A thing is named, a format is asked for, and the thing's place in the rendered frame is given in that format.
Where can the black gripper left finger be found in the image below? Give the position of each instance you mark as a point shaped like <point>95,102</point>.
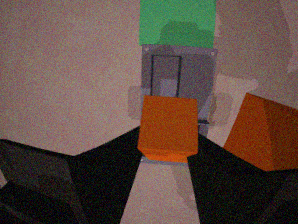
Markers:
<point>96,183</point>

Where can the orange l-shaped part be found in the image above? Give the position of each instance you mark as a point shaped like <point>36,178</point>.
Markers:
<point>169,128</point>

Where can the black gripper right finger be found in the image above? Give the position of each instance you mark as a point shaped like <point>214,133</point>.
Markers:
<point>229,190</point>

